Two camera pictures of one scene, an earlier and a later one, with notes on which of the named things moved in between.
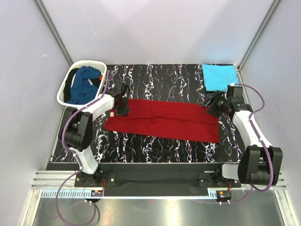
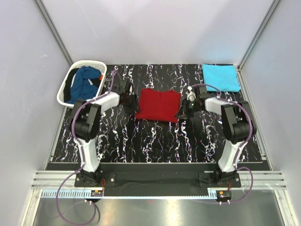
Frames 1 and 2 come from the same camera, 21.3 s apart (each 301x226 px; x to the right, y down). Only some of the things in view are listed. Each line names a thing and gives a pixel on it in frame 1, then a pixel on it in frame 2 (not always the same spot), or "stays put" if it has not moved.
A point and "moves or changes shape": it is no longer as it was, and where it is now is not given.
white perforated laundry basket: [98, 65] stays put
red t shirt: [174, 119] moves or changes shape
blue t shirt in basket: [83, 92] stays put
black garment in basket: [67, 88] stays put
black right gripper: [217, 103] → [186, 107]
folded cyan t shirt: [217, 77] stays put
